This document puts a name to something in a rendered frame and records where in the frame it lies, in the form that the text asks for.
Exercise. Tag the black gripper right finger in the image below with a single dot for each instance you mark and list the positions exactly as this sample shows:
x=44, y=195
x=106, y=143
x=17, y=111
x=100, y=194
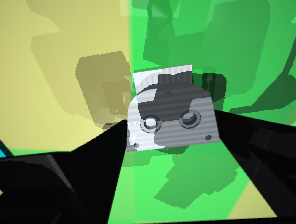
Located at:
x=266, y=152

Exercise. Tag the cyan flat bar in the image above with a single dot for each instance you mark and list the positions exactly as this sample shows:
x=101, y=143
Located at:
x=4, y=151

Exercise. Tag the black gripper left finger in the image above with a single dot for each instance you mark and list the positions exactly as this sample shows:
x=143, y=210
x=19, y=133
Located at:
x=89, y=173

